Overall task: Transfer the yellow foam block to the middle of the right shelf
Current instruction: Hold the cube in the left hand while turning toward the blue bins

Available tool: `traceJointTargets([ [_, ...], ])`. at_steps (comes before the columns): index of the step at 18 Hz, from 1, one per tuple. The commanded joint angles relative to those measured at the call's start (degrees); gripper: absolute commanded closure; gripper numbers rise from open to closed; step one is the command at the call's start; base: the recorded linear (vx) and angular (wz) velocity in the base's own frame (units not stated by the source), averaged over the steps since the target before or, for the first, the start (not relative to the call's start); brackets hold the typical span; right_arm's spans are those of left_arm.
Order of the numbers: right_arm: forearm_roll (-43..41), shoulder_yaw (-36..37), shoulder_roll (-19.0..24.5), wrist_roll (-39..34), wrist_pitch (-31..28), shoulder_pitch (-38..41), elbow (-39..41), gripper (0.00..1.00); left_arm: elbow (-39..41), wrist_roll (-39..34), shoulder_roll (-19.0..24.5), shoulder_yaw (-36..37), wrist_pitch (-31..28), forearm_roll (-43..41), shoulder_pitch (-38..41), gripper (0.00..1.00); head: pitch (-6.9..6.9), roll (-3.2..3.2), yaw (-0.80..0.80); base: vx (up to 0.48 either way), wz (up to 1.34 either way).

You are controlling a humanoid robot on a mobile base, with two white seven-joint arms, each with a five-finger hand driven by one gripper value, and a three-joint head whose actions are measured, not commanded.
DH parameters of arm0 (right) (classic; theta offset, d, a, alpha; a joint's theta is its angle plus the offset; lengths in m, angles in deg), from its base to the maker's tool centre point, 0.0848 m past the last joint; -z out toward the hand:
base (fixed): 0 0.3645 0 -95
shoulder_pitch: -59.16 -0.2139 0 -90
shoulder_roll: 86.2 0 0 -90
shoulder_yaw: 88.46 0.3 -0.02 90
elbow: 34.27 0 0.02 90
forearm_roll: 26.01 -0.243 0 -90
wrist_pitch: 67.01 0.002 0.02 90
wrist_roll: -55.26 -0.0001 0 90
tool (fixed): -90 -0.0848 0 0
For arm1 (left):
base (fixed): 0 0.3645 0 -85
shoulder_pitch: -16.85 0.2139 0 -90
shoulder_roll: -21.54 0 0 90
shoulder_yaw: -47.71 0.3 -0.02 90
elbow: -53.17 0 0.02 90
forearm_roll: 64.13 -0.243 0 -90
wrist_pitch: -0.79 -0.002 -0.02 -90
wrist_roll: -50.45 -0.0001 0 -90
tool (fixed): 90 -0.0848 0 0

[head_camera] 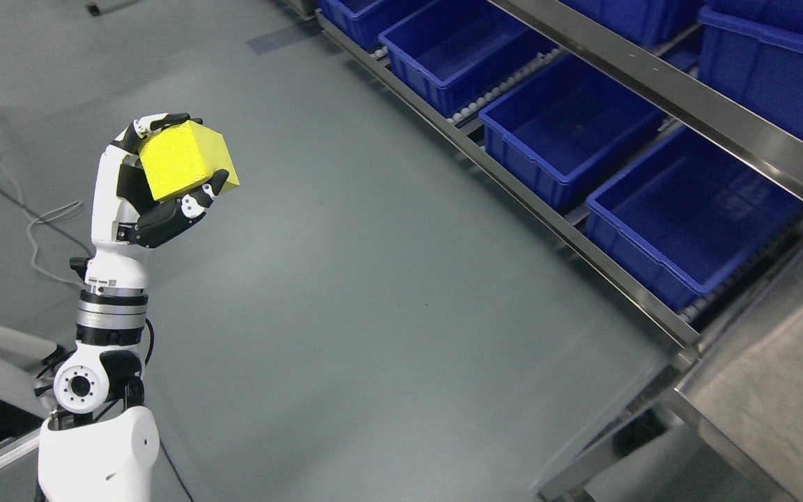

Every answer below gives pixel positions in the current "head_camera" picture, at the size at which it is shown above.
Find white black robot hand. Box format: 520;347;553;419
83;112;227;296

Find yellow foam block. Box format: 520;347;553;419
139;121;241;202

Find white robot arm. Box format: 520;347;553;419
38;247;160;501

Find metal shelf rack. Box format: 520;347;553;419
302;1;803;352

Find stainless steel table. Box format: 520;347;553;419
537;247;803;501

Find white cable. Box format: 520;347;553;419
0;150;92;287

